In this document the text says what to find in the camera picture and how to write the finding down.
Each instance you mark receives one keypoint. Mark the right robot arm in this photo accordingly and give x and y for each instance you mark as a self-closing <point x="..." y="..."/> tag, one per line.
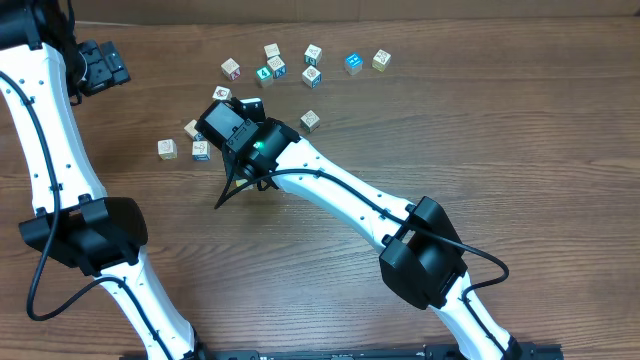
<point x="420" y="254"/>

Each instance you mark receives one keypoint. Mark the wooden block red side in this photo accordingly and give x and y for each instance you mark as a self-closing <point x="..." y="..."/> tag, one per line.
<point x="231" y="69"/>

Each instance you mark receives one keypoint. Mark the wooden block green edge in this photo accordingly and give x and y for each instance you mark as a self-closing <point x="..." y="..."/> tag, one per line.
<point x="310" y="121"/>

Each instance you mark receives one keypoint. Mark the wooden block blue corner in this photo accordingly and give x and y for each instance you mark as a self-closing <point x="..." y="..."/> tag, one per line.
<point x="192" y="132"/>

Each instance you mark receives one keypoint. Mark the wooden block far left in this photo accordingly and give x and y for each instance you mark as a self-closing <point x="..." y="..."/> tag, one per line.
<point x="167" y="149"/>

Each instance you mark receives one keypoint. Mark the wooden block blue base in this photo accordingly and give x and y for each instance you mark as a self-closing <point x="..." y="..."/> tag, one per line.
<point x="201" y="150"/>

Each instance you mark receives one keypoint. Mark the wooden block blue X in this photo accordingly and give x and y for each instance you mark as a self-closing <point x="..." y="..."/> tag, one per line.
<point x="277" y="66"/>

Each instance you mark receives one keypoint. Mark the plain wooden block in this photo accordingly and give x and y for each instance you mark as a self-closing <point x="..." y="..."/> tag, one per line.
<point x="271" y="50"/>

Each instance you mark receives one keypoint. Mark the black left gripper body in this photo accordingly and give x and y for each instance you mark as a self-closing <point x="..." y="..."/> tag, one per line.
<point x="102" y="70"/>

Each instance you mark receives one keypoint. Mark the blue top block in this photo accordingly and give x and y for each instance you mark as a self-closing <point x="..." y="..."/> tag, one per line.
<point x="353" y="63"/>

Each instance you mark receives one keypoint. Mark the wooden block yellow side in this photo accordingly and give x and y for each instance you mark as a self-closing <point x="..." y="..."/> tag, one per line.
<point x="381" y="60"/>

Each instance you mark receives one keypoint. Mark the green number 4 block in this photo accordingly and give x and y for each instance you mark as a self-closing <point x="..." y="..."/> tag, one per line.
<point x="264" y="76"/>

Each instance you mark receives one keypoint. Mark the wooden block acorn picture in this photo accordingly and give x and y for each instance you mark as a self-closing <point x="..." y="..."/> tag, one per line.
<point x="222" y="93"/>

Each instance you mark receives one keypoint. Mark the wooden block blue side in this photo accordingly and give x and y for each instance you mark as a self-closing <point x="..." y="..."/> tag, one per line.
<point x="311" y="76"/>

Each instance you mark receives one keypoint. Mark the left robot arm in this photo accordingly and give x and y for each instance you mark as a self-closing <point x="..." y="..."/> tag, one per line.
<point x="44" y="73"/>

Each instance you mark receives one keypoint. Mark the wooden block teal side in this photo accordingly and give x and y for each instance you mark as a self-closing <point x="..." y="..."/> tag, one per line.
<point x="313" y="55"/>

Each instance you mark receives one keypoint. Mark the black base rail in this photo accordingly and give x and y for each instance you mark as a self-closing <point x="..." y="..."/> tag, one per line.
<point x="531" y="351"/>

